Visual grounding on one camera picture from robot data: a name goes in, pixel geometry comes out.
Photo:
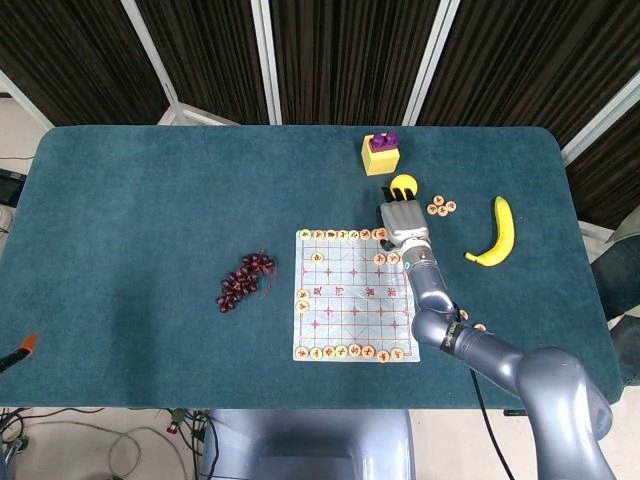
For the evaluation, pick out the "black box device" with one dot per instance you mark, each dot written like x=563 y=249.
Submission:
x=10 y=186

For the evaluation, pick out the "yellow banana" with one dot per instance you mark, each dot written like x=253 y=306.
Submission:
x=506 y=225

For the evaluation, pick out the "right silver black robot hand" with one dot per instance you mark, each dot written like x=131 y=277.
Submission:
x=402 y=220

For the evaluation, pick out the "red capped floor plug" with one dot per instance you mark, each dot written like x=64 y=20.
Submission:
x=173 y=426

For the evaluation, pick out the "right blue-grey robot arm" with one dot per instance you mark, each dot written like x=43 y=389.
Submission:
x=435 y=290

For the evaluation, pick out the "yellow ball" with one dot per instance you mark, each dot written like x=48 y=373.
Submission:
x=402 y=181

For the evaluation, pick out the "dark blue padded chair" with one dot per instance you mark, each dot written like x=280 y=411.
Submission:
x=617 y=280

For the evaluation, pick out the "yellow cube block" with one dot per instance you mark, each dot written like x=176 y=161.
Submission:
x=380 y=162

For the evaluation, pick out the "white partition frame post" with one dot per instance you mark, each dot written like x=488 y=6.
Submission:
x=430 y=60
x=150 y=55
x=600 y=120
x=267 y=60
x=25 y=97

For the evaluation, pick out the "dark slatted partition panel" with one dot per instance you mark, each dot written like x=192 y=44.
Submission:
x=615 y=180
x=75 y=50
x=350 y=50
x=525 y=60
x=210 y=50

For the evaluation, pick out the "purple toy brick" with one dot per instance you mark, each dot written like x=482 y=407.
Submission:
x=384 y=141

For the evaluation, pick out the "teal felt table cover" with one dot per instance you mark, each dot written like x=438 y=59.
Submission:
x=150 y=225

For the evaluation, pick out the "dark red grape bunch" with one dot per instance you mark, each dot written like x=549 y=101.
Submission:
x=240 y=282

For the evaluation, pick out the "white paper xiangqi board sheet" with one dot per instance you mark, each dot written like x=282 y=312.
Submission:
x=340 y=310

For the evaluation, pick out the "blue-grey robot torso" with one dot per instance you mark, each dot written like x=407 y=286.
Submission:
x=310 y=450

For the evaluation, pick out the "orange tipped black clamp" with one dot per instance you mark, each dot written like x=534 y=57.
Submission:
x=27 y=344

